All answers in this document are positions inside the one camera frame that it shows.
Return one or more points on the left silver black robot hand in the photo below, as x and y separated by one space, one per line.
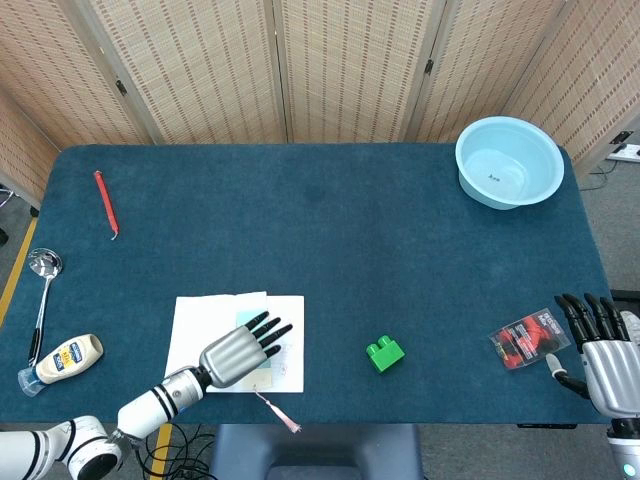
232 355

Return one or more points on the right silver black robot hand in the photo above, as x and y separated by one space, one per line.
612 375

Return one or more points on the green white tasselled bookmark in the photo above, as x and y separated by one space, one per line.
257 379

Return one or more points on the white notebook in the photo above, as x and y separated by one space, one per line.
195 325

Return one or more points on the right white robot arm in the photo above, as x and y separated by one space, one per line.
625 452

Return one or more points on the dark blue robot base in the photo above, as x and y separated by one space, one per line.
320 450

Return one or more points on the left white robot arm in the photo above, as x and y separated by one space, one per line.
145 412

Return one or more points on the red black plastic packet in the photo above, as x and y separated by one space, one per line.
525 340

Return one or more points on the green toy building brick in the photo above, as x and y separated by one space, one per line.
385 357

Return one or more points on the dark blue table cover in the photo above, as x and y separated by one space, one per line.
350 250

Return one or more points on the mayonnaise squeeze bottle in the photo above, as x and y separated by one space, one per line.
65 357

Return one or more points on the red stick tool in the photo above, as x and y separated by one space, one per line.
106 202

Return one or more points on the light blue plastic basin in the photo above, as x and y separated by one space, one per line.
510 165

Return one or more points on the black screen hinge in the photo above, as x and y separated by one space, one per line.
621 136
429 66
120 86

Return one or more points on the office chair base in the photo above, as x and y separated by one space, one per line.
2 235

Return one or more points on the woven bamboo folding screen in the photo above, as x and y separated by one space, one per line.
200 75

